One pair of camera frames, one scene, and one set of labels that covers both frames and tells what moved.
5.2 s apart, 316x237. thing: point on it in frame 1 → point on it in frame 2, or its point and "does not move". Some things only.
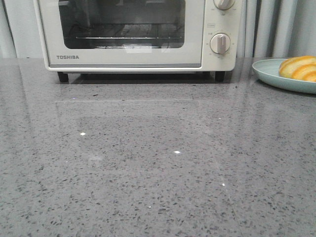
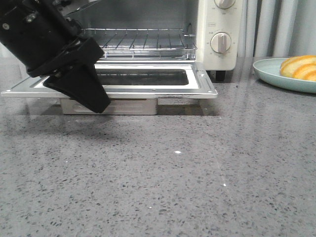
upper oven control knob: (223, 4) does not move
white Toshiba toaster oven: (140, 36) does not move
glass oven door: (122, 33) → (133, 88)
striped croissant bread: (302, 67) does not move
